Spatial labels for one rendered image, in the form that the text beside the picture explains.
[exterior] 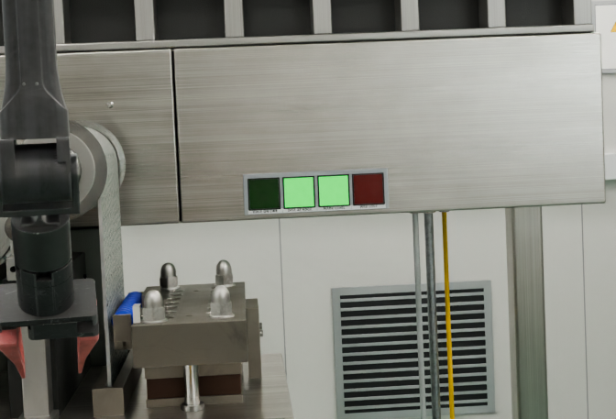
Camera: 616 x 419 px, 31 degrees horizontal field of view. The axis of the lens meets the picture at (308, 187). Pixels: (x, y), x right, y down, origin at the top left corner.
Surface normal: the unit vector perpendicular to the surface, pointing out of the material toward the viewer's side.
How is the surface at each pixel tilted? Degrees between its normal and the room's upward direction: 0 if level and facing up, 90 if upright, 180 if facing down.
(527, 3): 90
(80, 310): 30
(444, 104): 90
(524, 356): 90
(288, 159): 90
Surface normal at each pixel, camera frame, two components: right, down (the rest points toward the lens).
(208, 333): 0.06, 0.05
